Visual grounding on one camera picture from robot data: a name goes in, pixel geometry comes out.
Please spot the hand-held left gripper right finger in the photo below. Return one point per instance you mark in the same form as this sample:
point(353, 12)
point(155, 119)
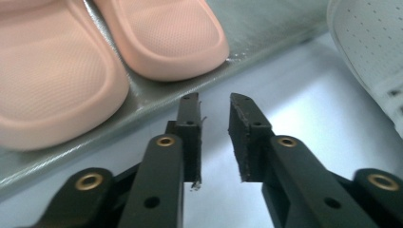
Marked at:
point(297, 177)

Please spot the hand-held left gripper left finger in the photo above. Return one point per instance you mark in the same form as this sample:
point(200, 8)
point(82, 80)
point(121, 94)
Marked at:
point(164, 177)

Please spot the pink rubber slipper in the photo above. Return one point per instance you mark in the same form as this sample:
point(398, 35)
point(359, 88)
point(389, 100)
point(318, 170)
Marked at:
point(53, 79)
point(168, 41)

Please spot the white leather sneaker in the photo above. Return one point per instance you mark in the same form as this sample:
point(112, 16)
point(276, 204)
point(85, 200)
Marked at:
point(370, 38)

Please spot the white table mat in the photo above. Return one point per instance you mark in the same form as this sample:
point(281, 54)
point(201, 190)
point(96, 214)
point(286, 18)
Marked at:
point(301, 95)

